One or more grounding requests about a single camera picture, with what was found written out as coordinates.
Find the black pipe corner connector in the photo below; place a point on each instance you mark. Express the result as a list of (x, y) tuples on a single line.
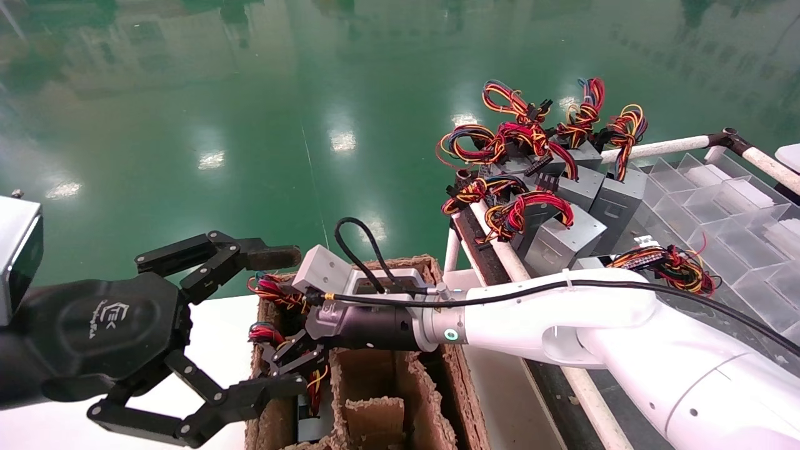
[(731, 140)]

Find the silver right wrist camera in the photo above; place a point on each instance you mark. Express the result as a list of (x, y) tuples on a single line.
[(322, 269)]

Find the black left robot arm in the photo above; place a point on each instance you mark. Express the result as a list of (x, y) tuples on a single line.
[(9, 375)]

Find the white rail frame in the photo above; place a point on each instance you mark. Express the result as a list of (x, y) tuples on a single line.
[(562, 406)]

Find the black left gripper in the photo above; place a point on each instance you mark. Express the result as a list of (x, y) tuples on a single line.
[(106, 325)]

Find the small white box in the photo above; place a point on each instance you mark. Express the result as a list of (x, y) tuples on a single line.
[(706, 176), (747, 194), (790, 157)]

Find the clear plastic divider tray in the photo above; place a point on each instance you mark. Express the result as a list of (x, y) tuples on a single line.
[(750, 262)]

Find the brown cardboard divider box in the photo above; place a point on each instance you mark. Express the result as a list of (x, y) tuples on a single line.
[(375, 419)]

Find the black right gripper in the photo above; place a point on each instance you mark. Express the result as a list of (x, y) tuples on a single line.
[(375, 328)]

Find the short white rack leg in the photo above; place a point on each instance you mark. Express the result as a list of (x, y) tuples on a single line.
[(451, 250)]

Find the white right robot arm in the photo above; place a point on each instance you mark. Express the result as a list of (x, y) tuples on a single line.
[(687, 375)]

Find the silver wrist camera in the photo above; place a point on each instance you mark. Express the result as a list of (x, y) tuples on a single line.
[(322, 269), (15, 262)]

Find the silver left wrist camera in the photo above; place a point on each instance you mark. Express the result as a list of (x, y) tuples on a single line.
[(15, 262)]

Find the long white rack pipe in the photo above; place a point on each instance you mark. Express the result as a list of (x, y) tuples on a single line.
[(509, 259)]

